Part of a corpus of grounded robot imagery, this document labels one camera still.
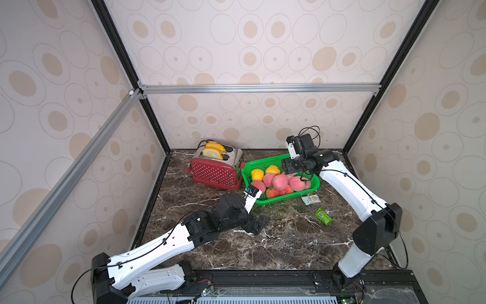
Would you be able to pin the horizontal aluminium bar back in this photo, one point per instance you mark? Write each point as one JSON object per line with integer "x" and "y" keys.
{"x": 262, "y": 88}

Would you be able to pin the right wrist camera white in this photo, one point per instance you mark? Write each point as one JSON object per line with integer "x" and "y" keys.
{"x": 291, "y": 147}

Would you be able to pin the pink peach with stem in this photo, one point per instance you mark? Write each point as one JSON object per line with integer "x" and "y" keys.
{"x": 259, "y": 185}

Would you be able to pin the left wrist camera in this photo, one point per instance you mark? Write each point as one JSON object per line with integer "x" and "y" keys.
{"x": 252, "y": 194}

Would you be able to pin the red polka dot toaster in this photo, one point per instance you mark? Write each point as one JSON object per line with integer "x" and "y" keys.
{"x": 223, "y": 174}

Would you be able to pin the bread slice in toaster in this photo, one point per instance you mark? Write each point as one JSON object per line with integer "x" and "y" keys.
{"x": 212, "y": 153}
{"x": 219, "y": 147}

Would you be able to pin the black frame post right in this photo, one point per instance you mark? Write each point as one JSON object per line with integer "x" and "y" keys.
{"x": 412, "y": 35}

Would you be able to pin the black front rail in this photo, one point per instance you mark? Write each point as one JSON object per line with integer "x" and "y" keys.
{"x": 210, "y": 286}

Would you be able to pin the diagonal aluminium bar left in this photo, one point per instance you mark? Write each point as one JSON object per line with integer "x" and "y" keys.
{"x": 43, "y": 215}

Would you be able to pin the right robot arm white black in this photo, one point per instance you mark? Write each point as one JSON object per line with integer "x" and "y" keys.
{"x": 380, "y": 221}

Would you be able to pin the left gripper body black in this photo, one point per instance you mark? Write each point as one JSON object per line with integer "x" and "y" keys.
{"x": 246, "y": 220}

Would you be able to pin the black aluminium frame post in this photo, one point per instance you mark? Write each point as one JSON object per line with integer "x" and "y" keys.
{"x": 118, "y": 45}

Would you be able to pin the green snack packet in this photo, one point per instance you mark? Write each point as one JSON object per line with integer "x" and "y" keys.
{"x": 323, "y": 217}

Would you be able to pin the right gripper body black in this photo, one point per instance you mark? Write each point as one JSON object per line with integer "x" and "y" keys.
{"x": 290, "y": 165}

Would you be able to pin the white drycake snack packet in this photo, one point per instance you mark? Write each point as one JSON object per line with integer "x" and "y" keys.
{"x": 311, "y": 200}

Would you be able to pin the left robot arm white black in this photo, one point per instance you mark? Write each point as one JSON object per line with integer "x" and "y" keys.
{"x": 123, "y": 277}

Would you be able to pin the green plastic basket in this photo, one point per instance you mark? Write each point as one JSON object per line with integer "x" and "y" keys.
{"x": 277, "y": 161}

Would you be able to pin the yellow peach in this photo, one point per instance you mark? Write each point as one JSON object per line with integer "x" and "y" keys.
{"x": 257, "y": 175}
{"x": 273, "y": 169}

